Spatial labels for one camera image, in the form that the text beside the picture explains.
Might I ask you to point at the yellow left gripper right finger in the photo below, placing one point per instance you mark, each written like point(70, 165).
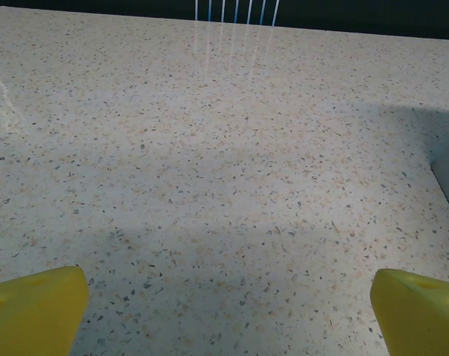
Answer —
point(421, 319)

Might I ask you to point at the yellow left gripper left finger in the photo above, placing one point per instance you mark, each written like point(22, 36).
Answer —
point(35, 315)

